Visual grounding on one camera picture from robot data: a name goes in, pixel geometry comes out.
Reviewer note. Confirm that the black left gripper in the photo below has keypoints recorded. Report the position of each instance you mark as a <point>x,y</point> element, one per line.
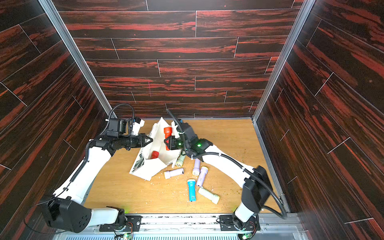
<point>141,141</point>

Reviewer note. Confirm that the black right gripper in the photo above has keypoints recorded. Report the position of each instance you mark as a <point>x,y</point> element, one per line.
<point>172,142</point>

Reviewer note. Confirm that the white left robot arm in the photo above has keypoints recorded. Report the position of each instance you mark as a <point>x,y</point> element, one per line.
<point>65,211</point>

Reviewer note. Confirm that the pale green flashlight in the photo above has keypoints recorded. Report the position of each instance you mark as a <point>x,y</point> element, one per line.
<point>180,161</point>
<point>207,194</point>

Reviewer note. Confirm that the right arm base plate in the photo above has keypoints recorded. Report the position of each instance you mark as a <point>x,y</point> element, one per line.
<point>232,223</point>

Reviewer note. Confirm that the pale green flashlight bottom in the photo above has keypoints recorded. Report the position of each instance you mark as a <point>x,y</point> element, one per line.
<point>207,194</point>

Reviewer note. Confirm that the white floral tote bag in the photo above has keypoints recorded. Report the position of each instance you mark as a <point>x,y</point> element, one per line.
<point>144,167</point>

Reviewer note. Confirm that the red flashlight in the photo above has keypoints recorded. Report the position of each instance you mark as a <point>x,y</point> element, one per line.
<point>168,133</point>
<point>155,155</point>

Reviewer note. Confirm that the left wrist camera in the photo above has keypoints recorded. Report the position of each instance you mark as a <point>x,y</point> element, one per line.
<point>119,127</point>

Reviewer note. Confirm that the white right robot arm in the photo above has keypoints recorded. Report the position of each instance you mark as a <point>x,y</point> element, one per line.
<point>257,191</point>

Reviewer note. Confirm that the lilac flashlight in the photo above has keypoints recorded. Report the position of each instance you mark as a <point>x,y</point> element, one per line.
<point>203,172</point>
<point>173,173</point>
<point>196,169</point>

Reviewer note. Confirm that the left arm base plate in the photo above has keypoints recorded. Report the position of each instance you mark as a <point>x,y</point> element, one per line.
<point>130,223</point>

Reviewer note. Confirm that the blue flashlight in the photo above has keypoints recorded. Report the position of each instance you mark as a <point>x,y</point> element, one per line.
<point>192,190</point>

